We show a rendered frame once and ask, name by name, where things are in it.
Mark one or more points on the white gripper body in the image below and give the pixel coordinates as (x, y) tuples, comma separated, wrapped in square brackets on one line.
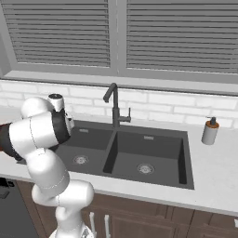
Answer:
[(69, 122)]

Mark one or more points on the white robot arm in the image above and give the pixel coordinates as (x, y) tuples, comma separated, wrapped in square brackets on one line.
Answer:
[(46, 169)]

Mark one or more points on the dark grey sink tap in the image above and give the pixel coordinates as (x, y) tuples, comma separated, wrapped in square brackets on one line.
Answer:
[(116, 111)]

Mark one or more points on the dark grey double sink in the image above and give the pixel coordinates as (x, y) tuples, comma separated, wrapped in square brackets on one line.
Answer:
[(145, 152)]

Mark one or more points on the brown cupboard door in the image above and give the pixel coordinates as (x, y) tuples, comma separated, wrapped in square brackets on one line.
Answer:
[(139, 221), (45, 223), (214, 229)]

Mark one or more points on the grey window blind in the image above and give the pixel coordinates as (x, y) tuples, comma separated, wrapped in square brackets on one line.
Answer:
[(59, 31), (182, 34)]

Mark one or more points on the dark grey dishwasher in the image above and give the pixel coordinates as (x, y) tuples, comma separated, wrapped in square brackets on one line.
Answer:
[(14, 214)]

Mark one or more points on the grey soap dispenser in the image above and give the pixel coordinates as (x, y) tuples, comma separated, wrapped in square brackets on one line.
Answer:
[(209, 134)]

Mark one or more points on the grey window frame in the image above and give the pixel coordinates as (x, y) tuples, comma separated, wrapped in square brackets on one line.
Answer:
[(117, 40)]

